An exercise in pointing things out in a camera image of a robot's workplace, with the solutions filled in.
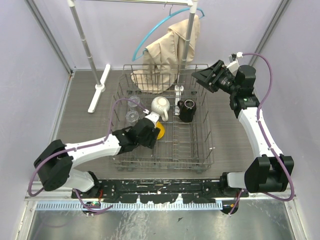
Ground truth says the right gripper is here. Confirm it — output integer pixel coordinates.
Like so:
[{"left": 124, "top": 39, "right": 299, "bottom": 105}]
[{"left": 191, "top": 60, "right": 239, "bottom": 96}]

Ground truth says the yellow plastic cup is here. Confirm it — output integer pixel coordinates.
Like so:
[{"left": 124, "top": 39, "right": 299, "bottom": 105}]
[{"left": 155, "top": 121, "right": 165, "bottom": 140}]

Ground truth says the clear plastic cup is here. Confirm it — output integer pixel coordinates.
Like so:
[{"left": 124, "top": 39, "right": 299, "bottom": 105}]
[
  {"left": 127, "top": 95, "right": 141, "bottom": 110},
  {"left": 125, "top": 110, "right": 140, "bottom": 126}
]

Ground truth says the cream speckled ceramic mug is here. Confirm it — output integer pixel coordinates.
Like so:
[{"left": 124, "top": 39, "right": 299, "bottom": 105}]
[{"left": 151, "top": 96, "right": 170, "bottom": 122}]

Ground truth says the black mug cream inside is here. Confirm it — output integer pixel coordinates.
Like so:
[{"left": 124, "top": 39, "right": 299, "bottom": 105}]
[{"left": 177, "top": 99, "right": 197, "bottom": 123}]

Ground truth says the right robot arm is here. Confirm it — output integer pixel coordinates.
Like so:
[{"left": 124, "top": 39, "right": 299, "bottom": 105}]
[{"left": 192, "top": 60, "right": 294, "bottom": 197}]

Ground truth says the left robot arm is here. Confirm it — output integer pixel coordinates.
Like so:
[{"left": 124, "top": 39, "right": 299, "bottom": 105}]
[{"left": 34, "top": 114, "right": 160, "bottom": 198}]

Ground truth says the white metal clothes rack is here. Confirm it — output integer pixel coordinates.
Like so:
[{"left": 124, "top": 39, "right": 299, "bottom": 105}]
[{"left": 66, "top": 0, "right": 200, "bottom": 116}]

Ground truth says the beige cloth garment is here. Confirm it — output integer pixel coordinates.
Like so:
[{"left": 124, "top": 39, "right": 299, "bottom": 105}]
[{"left": 130, "top": 19, "right": 189, "bottom": 94}]

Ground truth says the teal clothes hanger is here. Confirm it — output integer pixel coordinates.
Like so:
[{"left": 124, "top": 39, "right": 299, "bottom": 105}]
[{"left": 131, "top": 4, "right": 206, "bottom": 62}]

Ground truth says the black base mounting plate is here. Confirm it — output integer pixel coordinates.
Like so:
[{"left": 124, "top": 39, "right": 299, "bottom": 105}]
[{"left": 79, "top": 178, "right": 241, "bottom": 204}]

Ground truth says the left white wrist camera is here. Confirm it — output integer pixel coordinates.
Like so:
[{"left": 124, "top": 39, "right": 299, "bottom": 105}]
[{"left": 144, "top": 111, "right": 160, "bottom": 125}]

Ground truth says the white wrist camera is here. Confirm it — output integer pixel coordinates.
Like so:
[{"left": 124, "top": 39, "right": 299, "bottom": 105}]
[
  {"left": 226, "top": 51, "right": 243, "bottom": 76},
  {"left": 144, "top": 111, "right": 160, "bottom": 125}
]

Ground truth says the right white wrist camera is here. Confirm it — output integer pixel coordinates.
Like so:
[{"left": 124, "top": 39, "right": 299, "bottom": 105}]
[{"left": 226, "top": 51, "right": 243, "bottom": 76}]

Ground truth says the grey wire dish rack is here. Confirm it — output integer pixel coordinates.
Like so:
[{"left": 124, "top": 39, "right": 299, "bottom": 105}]
[{"left": 110, "top": 64, "right": 214, "bottom": 173}]

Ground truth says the white slotted cable duct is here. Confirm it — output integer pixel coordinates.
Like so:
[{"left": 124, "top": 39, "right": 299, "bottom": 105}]
[{"left": 35, "top": 200, "right": 223, "bottom": 211}]

